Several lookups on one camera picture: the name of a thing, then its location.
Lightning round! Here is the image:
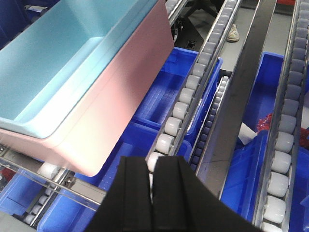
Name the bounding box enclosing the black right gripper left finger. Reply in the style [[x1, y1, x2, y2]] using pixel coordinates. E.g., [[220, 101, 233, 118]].
[[88, 157, 152, 232]]

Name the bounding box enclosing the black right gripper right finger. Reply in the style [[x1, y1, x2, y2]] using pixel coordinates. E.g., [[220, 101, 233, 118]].
[[153, 157, 259, 232]]

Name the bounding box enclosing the pink plastic box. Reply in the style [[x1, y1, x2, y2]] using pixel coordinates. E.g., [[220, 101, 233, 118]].
[[0, 0, 174, 176]]

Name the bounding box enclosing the light blue plastic box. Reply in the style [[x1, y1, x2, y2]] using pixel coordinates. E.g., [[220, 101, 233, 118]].
[[0, 0, 155, 139]]

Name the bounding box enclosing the dark steel shelf beam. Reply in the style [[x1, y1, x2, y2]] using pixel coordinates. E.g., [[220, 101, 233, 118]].
[[196, 0, 277, 199]]

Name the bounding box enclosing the blue bin lower left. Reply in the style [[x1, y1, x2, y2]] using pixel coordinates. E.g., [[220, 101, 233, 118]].
[[0, 168, 95, 232]]

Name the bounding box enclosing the blue bin with red items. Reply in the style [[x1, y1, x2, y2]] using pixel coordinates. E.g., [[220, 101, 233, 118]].
[[221, 52, 309, 231]]

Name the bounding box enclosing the white roller conveyor track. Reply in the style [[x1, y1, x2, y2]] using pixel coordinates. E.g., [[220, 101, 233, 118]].
[[146, 0, 242, 194]]

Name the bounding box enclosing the lower small roller track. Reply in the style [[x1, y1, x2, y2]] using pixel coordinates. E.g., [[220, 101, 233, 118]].
[[189, 76, 230, 171]]

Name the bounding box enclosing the blue bin upper middle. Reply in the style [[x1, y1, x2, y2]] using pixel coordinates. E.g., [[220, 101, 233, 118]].
[[132, 47, 223, 141]]

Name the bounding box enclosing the right roller conveyor track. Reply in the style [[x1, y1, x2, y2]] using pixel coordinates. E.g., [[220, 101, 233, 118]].
[[253, 0, 309, 232]]

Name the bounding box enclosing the white sneaker shoe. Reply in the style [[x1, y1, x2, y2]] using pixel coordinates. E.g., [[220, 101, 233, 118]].
[[226, 24, 240, 43]]

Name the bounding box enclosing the stainless steel shelf frame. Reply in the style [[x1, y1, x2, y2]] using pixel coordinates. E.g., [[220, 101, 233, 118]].
[[0, 145, 107, 211]]

